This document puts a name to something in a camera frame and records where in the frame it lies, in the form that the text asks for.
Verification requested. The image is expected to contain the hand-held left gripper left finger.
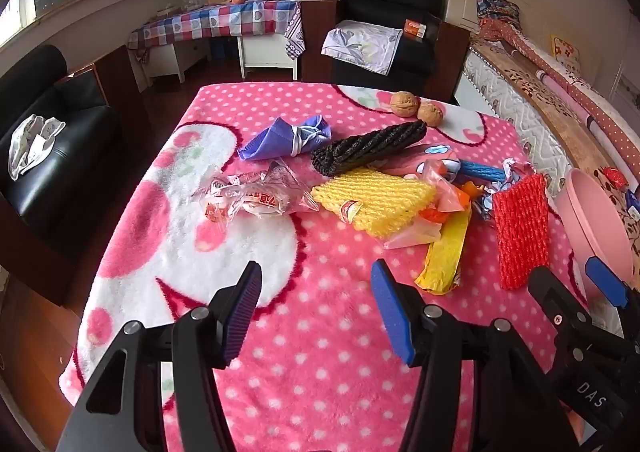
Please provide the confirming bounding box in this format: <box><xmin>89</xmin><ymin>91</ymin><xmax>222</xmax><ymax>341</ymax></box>
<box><xmin>55</xmin><ymin>261</ymin><xmax>263</xmax><ymax>452</ymax></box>

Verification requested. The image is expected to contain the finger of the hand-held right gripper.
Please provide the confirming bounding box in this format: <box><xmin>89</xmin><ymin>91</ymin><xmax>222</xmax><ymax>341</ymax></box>
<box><xmin>528</xmin><ymin>266</ymin><xmax>596</xmax><ymax>350</ymax></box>
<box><xmin>585</xmin><ymin>257</ymin><xmax>640</xmax><ymax>333</ymax></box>

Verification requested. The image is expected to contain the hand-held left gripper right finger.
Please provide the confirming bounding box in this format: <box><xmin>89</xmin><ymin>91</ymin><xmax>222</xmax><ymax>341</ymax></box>
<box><xmin>371</xmin><ymin>259</ymin><xmax>576</xmax><ymax>452</ymax></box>

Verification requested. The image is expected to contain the pink plastic bucket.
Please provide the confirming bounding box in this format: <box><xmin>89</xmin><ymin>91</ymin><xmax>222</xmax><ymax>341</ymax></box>
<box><xmin>552</xmin><ymin>168</ymin><xmax>640</xmax><ymax>305</ymax></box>

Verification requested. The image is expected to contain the red foam net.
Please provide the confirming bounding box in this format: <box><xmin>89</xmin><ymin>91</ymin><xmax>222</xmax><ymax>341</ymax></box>
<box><xmin>492</xmin><ymin>173</ymin><xmax>551</xmax><ymax>290</ymax></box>

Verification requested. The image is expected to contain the yellow wrapper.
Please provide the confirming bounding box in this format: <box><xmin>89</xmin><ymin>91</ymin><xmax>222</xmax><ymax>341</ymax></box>
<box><xmin>415</xmin><ymin>206</ymin><xmax>473</xmax><ymax>295</ymax></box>

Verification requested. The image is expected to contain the yellow foam net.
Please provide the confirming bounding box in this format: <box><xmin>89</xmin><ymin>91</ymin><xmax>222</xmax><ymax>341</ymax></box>
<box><xmin>311</xmin><ymin>168</ymin><xmax>437</xmax><ymax>239</ymax></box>

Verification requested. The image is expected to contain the clear red-print plastic wrapper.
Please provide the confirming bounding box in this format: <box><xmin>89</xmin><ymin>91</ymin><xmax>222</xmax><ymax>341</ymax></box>
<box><xmin>200</xmin><ymin>159</ymin><xmax>321</xmax><ymax>225</ymax></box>

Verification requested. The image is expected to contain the silver foil wrapper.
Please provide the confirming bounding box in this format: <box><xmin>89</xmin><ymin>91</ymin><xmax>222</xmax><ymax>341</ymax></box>
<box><xmin>475</xmin><ymin>157</ymin><xmax>538</xmax><ymax>223</ymax></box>

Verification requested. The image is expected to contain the blue foam net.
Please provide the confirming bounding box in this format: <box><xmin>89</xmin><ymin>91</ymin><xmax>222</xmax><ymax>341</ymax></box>
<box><xmin>452</xmin><ymin>159</ymin><xmax>508</xmax><ymax>183</ymax></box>

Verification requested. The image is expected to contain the black foam net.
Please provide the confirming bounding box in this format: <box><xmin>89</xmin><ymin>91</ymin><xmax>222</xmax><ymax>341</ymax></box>
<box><xmin>311</xmin><ymin>120</ymin><xmax>428</xmax><ymax>178</ymax></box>

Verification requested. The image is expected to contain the purple plastic wrapper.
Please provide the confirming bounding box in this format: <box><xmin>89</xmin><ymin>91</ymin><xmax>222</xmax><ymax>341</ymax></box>
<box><xmin>237</xmin><ymin>114</ymin><xmax>332</xmax><ymax>162</ymax></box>

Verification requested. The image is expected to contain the red snack packet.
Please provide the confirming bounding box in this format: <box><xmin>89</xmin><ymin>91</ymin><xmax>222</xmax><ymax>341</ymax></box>
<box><xmin>601</xmin><ymin>166</ymin><xmax>630</xmax><ymax>190</ymax></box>

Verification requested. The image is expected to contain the white quilted mattress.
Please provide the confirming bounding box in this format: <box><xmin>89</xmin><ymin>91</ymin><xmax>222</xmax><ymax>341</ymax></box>
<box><xmin>452</xmin><ymin>39</ymin><xmax>576</xmax><ymax>198</ymax></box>

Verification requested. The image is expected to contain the pink rolled blanket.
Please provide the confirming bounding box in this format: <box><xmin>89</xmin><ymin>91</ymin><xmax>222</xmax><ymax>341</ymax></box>
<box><xmin>535</xmin><ymin>69</ymin><xmax>596</xmax><ymax>130</ymax></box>

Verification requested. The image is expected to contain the brown walnut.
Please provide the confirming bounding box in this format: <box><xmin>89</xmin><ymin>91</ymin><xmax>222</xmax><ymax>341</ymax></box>
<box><xmin>417</xmin><ymin>102</ymin><xmax>445</xmax><ymax>127</ymax></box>
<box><xmin>390</xmin><ymin>91</ymin><xmax>420</xmax><ymax>119</ymax></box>

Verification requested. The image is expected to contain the yellow floral pillow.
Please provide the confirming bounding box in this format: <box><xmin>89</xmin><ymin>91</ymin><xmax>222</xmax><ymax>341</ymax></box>
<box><xmin>550</xmin><ymin>34</ymin><xmax>582</xmax><ymax>73</ymax></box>

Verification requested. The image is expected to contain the black leather sofa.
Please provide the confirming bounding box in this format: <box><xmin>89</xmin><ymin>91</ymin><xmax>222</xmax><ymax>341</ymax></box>
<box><xmin>0</xmin><ymin>44</ymin><xmax>121</xmax><ymax>308</ymax></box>

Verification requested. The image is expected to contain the brown wooden side cabinet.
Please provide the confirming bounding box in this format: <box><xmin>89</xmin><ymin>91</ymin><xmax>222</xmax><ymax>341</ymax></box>
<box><xmin>434</xmin><ymin>14</ymin><xmax>472</xmax><ymax>105</ymax></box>
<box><xmin>64</xmin><ymin>44</ymin><xmax>157</xmax><ymax>153</ymax></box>

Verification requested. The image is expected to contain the white table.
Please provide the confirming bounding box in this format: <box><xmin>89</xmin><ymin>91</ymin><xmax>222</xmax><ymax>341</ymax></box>
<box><xmin>236</xmin><ymin>31</ymin><xmax>300</xmax><ymax>81</ymax></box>

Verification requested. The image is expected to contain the white low cabinet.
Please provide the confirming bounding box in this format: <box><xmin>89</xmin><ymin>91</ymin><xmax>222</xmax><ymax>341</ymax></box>
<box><xmin>145</xmin><ymin>39</ymin><xmax>212</xmax><ymax>83</ymax></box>

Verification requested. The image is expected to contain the floral pillowcase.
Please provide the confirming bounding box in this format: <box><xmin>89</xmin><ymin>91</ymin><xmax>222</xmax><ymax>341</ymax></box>
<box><xmin>321</xmin><ymin>19</ymin><xmax>403</xmax><ymax>77</ymax></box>

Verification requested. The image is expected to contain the white crumpled cloth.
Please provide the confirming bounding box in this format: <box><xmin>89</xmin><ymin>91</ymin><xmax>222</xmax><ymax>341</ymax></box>
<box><xmin>7</xmin><ymin>113</ymin><xmax>67</xmax><ymax>181</ymax></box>

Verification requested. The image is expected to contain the table with checkered cloth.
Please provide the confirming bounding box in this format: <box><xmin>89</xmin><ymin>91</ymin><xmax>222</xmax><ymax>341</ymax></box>
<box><xmin>127</xmin><ymin>0</ymin><xmax>306</xmax><ymax>64</ymax></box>

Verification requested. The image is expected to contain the colourful cartoon pillow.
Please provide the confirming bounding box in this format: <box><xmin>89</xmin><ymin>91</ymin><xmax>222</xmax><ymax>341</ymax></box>
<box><xmin>475</xmin><ymin>0</ymin><xmax>521</xmax><ymax>25</ymax></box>

